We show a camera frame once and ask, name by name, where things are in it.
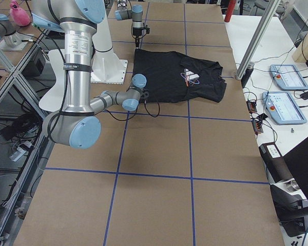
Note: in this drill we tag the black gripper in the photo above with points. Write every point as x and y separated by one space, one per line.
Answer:
136 33

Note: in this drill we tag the blue teach pendant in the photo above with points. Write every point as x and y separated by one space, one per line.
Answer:
287 77
282 108

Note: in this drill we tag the black printed t-shirt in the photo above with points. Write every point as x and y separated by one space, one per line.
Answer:
174 77

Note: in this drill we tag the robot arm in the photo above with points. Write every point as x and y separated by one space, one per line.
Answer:
75 124
125 10

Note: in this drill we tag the near blue teach pendant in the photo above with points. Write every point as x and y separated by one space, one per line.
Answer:
282 108

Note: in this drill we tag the pink plush toy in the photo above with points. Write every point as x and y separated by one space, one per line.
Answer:
19 15

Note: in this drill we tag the black monitor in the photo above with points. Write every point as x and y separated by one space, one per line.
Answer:
297 163

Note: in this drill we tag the brown table mat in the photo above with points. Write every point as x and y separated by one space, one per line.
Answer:
175 174

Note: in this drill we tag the aluminium frame post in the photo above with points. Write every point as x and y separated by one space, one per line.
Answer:
259 32

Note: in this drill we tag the far blue teach pendant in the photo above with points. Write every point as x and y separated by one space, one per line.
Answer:
287 77

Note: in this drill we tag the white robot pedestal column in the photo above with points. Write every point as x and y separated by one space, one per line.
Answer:
105 46

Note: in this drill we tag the black thermos bottle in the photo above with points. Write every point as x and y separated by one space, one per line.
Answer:
247 74

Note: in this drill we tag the red bottle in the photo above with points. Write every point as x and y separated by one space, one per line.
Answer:
230 9

